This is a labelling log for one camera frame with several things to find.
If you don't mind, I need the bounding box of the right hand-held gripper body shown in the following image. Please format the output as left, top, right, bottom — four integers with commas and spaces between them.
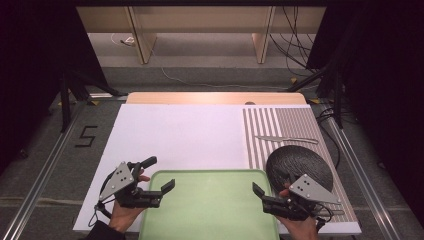
261, 173, 342, 222

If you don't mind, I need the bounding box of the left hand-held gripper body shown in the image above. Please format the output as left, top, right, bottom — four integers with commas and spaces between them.
98, 161, 165, 210

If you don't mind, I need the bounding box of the black woven round basket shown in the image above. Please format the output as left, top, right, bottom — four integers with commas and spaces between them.
265, 144, 334, 198

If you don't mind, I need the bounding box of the green plastic tray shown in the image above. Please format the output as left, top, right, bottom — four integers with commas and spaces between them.
138, 169, 281, 240

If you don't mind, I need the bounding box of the person's left hand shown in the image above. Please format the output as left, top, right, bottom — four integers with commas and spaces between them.
108, 169, 152, 234

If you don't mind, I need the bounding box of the person's right hand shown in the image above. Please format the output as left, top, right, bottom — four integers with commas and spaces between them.
274, 188, 321, 240

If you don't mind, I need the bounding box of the white foam board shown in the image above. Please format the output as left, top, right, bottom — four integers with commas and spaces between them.
72, 103, 363, 235

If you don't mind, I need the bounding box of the black tape numeral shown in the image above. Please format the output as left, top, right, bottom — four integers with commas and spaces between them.
74, 125, 99, 149

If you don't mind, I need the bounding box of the striped grey placemat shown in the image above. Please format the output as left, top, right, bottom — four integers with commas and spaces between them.
242, 107, 360, 224

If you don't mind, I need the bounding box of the black metal stand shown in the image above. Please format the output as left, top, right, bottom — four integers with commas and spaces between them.
59, 68, 129, 133
286, 63, 345, 130

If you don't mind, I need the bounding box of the black curtain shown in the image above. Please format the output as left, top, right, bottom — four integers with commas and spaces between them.
305, 0, 424, 218
0, 0, 108, 174

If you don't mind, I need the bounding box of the light wooden desk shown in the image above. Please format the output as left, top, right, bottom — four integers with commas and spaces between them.
75, 5, 327, 65

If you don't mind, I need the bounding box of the right hand-held gripper black cable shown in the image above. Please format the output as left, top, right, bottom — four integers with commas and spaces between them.
313, 202, 335, 232

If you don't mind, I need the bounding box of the hand-held gripper black cable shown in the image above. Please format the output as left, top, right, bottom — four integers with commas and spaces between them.
313, 202, 335, 232
87, 171, 118, 228

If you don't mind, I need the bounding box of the left hand-held gripper black cable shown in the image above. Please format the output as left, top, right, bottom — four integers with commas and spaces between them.
87, 171, 118, 228

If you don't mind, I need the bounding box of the black floor cable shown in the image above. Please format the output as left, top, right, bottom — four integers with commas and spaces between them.
315, 105, 342, 170

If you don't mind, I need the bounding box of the aluminium floor rail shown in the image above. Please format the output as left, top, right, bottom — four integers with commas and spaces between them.
319, 101, 399, 240
0, 99, 89, 240

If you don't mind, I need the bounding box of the white floor cable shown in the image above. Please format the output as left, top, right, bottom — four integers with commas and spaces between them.
110, 32, 289, 92

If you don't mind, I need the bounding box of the bundle of black cables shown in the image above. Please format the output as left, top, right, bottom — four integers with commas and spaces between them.
269, 5, 321, 78

